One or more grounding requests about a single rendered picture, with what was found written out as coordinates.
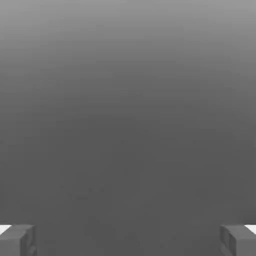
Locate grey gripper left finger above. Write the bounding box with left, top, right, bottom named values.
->
left=0, top=223, right=38, bottom=256

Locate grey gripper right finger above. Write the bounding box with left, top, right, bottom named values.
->
left=219, top=223, right=256, bottom=256

